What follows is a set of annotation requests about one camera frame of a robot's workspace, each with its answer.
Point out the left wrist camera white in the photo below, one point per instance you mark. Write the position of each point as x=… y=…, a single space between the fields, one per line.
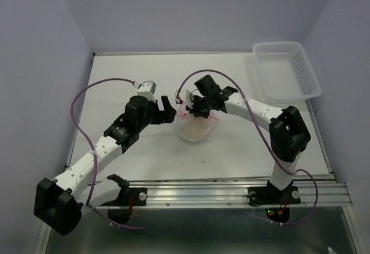
x=146 y=89

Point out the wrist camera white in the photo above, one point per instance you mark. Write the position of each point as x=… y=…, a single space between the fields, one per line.
x=184 y=98
x=146 y=89

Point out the beige bra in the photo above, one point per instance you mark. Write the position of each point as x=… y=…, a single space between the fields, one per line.
x=195 y=130

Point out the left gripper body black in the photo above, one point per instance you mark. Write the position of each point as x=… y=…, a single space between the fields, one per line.
x=152 y=117

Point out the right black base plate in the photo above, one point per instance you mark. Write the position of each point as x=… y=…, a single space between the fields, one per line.
x=277 y=201

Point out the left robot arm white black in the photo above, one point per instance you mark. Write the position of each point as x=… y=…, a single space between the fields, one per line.
x=57 y=202

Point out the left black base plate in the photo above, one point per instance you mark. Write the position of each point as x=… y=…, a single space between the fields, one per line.
x=127 y=199

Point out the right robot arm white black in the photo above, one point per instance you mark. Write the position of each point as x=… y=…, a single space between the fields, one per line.
x=288 y=135

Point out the white plastic perforated basket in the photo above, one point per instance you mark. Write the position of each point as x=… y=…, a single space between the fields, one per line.
x=285 y=72

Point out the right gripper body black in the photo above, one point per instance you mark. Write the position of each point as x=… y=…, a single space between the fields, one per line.
x=200 y=106

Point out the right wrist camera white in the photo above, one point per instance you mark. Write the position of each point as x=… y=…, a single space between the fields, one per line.
x=184 y=98

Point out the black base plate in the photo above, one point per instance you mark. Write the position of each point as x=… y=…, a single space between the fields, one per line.
x=127 y=199
x=277 y=201

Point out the pink-trimmed mesh laundry bag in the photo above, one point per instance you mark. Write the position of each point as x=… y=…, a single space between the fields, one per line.
x=182 y=117

